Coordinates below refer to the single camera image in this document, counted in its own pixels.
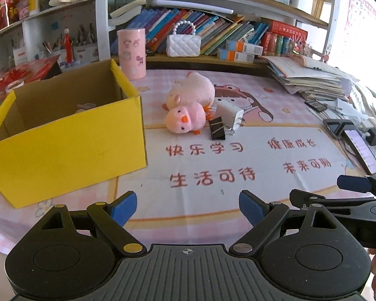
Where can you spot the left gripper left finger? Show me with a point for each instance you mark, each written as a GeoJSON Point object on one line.
{"type": "Point", "coordinates": [109, 219]}

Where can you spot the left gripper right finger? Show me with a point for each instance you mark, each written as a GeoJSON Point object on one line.
{"type": "Point", "coordinates": [266, 220]}

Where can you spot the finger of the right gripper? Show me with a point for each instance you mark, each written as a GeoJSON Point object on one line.
{"type": "Point", "coordinates": [301, 199]}
{"type": "Point", "coordinates": [357, 184]}

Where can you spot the black binder clip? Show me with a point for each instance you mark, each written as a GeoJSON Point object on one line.
{"type": "Point", "coordinates": [217, 129]}

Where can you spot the white charger plug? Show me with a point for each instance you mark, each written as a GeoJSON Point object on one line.
{"type": "Point", "coordinates": [232, 116]}

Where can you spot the pink plush chick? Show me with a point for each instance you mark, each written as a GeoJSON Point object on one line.
{"type": "Point", "coordinates": [191, 117]}

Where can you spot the large pink plush pig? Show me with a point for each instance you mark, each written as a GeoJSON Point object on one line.
{"type": "Point", "coordinates": [194, 88]}

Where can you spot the white eraser block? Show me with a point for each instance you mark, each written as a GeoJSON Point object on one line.
{"type": "Point", "coordinates": [84, 107]}

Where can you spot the lit smartphone charging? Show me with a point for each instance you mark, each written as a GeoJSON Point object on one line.
{"type": "Point", "coordinates": [361, 151]}

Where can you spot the dark smartphone on table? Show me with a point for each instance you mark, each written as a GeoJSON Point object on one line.
{"type": "Point", "coordinates": [337, 127]}

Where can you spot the yellow cardboard box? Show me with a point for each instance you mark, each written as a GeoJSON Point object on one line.
{"type": "Point", "coordinates": [46, 149]}

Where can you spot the stack of papers and notebooks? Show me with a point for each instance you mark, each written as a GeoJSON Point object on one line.
{"type": "Point", "coordinates": [310, 78]}

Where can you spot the row of books lower shelf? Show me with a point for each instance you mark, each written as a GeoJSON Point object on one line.
{"type": "Point", "coordinates": [214, 29]}

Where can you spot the orange white box lower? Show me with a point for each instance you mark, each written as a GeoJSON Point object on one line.
{"type": "Point", "coordinates": [235, 56]}

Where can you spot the orange white box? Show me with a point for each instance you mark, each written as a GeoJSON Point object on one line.
{"type": "Point", "coordinates": [235, 56]}
{"type": "Point", "coordinates": [240, 46]}

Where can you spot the white tape roll on paper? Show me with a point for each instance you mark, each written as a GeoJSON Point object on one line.
{"type": "Point", "coordinates": [13, 85]}

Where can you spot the white pen organizer box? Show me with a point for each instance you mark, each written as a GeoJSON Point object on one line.
{"type": "Point", "coordinates": [80, 55]}

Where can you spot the orange white box upper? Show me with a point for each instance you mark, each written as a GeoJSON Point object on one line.
{"type": "Point", "coordinates": [240, 46]}

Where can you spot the red paper sheet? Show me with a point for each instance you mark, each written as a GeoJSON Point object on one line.
{"type": "Point", "coordinates": [41, 69]}

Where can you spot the red dictionary book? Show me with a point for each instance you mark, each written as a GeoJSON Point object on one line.
{"type": "Point", "coordinates": [286, 30]}

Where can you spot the pink cartoon cylinder container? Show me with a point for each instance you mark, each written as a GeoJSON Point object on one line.
{"type": "Point", "coordinates": [132, 53]}

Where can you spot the red white doll figure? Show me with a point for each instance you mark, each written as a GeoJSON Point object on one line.
{"type": "Point", "coordinates": [67, 45]}

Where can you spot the white quilted pearl handbag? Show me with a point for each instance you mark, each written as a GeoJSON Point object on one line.
{"type": "Point", "coordinates": [180, 45]}

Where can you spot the white yellow bottle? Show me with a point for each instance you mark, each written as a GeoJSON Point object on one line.
{"type": "Point", "coordinates": [33, 7]}

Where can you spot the white bookshelf frame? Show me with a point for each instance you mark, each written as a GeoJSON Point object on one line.
{"type": "Point", "coordinates": [249, 9]}

